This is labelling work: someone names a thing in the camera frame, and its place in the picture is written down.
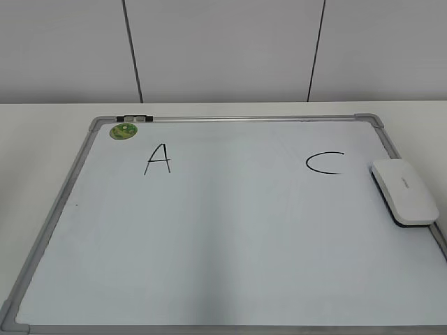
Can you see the round green magnet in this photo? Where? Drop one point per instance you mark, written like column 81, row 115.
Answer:
column 123, row 131

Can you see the white whiteboard with grey frame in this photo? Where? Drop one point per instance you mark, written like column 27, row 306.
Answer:
column 230, row 225

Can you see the white whiteboard eraser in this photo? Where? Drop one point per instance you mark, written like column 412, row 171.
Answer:
column 408, row 198

